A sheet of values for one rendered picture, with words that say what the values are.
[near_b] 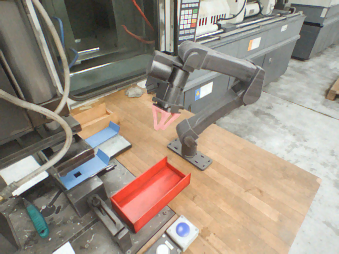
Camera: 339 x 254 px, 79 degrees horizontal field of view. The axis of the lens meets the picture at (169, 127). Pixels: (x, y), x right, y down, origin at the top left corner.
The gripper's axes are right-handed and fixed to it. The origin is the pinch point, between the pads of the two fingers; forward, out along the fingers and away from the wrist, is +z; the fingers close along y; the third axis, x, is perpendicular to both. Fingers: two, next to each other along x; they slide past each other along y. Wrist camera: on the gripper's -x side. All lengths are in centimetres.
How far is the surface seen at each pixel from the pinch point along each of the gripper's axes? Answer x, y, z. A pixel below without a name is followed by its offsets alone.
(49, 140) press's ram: -9.8, 29.0, 8.5
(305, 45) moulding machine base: -48, -420, -151
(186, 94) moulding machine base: -63, -109, -2
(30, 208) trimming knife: -16.3, 26.9, 36.1
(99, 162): -11.5, 10.1, 18.8
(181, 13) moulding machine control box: -55, -55, -52
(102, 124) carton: -35.5, -5.5, 15.5
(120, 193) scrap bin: 1.2, 9.1, 23.1
